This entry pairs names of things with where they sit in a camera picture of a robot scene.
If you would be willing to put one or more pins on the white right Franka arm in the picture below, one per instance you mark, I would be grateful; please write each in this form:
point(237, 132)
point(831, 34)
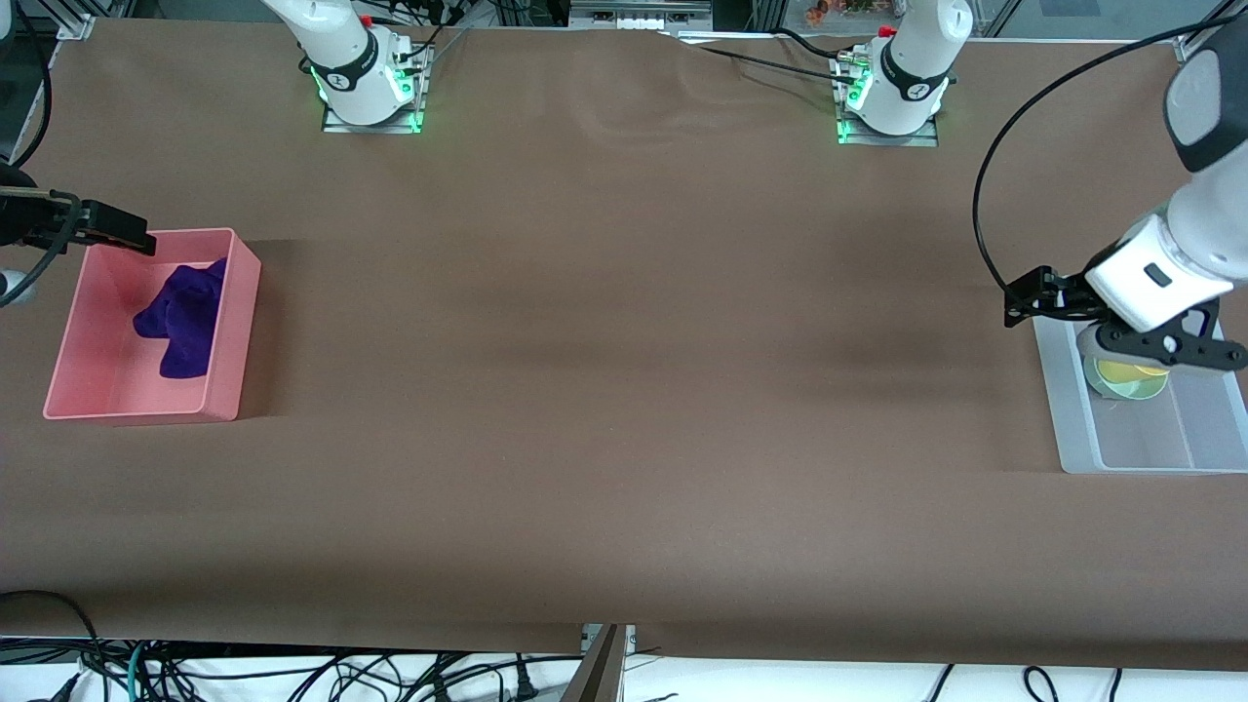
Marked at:
point(351, 73)

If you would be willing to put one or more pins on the aluminium frame profile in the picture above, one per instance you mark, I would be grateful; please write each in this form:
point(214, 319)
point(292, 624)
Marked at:
point(83, 21)

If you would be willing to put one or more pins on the pink plastic bin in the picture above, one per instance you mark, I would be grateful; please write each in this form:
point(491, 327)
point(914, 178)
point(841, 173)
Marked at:
point(97, 385)

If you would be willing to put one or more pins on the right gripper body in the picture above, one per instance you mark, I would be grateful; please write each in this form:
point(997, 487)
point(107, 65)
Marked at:
point(19, 222)

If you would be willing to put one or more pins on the yellow plastic cup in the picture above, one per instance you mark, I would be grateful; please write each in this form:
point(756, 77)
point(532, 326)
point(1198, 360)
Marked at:
point(1146, 369)

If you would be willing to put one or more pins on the translucent white plastic bin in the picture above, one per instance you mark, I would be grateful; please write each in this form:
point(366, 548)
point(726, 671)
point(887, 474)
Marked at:
point(1141, 439)

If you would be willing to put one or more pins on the grey background device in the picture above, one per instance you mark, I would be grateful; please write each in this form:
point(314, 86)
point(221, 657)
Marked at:
point(634, 15)

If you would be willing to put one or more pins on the brown table cover sheet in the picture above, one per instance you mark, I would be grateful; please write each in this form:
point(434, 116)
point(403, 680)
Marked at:
point(624, 341)

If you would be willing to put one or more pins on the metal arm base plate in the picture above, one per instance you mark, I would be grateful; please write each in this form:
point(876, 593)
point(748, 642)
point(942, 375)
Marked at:
point(336, 126)
point(926, 140)

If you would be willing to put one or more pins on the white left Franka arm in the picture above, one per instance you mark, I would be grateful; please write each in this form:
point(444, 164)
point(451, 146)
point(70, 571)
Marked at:
point(902, 97)

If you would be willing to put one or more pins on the table support beam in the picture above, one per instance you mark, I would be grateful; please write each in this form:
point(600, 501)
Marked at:
point(600, 673)

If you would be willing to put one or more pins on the purple cloth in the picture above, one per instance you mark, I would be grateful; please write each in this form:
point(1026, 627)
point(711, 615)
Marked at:
point(185, 322)

